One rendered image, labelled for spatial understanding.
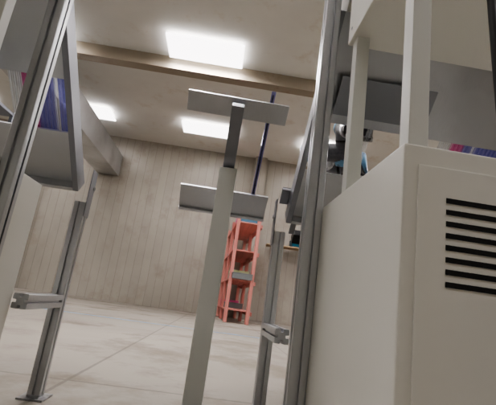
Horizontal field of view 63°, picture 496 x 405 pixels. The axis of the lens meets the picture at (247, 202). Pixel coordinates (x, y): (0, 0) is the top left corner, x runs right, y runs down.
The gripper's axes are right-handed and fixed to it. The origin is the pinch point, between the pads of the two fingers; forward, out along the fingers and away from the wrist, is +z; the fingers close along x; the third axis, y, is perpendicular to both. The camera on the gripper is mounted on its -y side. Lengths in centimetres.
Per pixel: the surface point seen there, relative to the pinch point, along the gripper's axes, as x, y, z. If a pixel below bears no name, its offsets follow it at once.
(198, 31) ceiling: -118, 95, -511
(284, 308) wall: 145, -471, -763
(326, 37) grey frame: -24.2, 25.9, 22.8
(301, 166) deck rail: -20.7, -11.9, 2.7
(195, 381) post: -45, -77, 32
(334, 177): -7.2, -14.7, -2.1
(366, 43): -17.8, 23.3, 38.9
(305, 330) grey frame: -23, -40, 58
